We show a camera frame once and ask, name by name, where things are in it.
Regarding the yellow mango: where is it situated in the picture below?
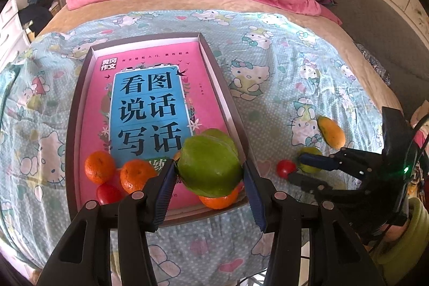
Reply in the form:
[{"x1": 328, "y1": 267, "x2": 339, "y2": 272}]
[{"x1": 317, "y1": 116, "x2": 346, "y2": 150}]

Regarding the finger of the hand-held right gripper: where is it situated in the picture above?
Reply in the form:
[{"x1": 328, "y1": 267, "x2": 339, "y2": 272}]
[
  {"x1": 298, "y1": 148, "x2": 383, "y2": 179},
  {"x1": 286, "y1": 171, "x2": 372, "y2": 206}
]

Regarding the grey upholstered headboard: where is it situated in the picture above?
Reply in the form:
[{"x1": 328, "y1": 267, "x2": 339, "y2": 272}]
[{"x1": 290, "y1": 0, "x2": 429, "y2": 112}]

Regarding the red tomato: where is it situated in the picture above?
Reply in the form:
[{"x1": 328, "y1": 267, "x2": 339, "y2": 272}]
[
  {"x1": 96, "y1": 182, "x2": 125, "y2": 205},
  {"x1": 276, "y1": 159, "x2": 297, "y2": 179}
]

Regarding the black cable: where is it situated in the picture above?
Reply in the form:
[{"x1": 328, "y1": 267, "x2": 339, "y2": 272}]
[{"x1": 400, "y1": 113, "x2": 429, "y2": 216}]

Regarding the bed with tan sheet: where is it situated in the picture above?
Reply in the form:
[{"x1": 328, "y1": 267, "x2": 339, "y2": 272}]
[{"x1": 34, "y1": 0, "x2": 403, "y2": 106}]

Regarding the dark brown tray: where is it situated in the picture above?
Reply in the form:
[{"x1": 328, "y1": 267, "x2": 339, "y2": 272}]
[{"x1": 65, "y1": 32, "x2": 250, "y2": 228}]

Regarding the person's right hand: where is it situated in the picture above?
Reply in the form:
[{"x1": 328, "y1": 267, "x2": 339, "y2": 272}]
[{"x1": 382, "y1": 222, "x2": 411, "y2": 244}]

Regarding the dark patterned cloth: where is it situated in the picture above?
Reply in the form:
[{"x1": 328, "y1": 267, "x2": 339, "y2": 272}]
[{"x1": 355, "y1": 43, "x2": 391, "y2": 86}]

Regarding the colourful printed cloth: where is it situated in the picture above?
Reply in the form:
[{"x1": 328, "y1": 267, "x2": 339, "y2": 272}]
[{"x1": 410, "y1": 105, "x2": 429, "y2": 186}]

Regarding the small green round fruit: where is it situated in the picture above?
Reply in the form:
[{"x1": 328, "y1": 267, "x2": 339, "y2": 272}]
[{"x1": 298, "y1": 147, "x2": 324, "y2": 174}]

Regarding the person's right forearm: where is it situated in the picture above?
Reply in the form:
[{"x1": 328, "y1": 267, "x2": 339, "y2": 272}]
[{"x1": 370, "y1": 197, "x2": 429, "y2": 273}]

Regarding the orange tangerine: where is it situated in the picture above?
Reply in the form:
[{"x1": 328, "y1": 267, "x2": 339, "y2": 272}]
[
  {"x1": 198, "y1": 184, "x2": 242, "y2": 210},
  {"x1": 84, "y1": 151, "x2": 117, "y2": 185},
  {"x1": 120, "y1": 159, "x2": 158, "y2": 194}
]

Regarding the pink book with blue label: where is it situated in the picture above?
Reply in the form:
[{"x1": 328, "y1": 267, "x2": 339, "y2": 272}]
[{"x1": 79, "y1": 51, "x2": 235, "y2": 209}]

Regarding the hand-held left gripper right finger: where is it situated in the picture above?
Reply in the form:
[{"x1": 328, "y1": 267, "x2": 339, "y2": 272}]
[{"x1": 243, "y1": 160, "x2": 387, "y2": 286}]

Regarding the light blue printed blanket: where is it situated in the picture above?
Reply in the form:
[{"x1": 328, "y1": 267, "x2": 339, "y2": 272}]
[{"x1": 0, "y1": 9, "x2": 403, "y2": 286}]

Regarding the white dresser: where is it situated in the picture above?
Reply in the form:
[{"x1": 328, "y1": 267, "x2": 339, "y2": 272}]
[{"x1": 0, "y1": 0, "x2": 34, "y2": 62}]

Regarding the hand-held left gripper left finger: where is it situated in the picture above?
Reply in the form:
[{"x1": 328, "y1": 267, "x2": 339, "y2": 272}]
[{"x1": 35, "y1": 159, "x2": 178, "y2": 286}]

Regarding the black cloth bundle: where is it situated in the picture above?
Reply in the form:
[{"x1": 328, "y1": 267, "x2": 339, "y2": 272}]
[{"x1": 18, "y1": 5, "x2": 54, "y2": 35}]

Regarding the smooth green fruit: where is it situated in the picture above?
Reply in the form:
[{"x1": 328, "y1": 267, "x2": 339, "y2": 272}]
[
  {"x1": 201, "y1": 128, "x2": 239, "y2": 156},
  {"x1": 177, "y1": 135, "x2": 243, "y2": 199}
]

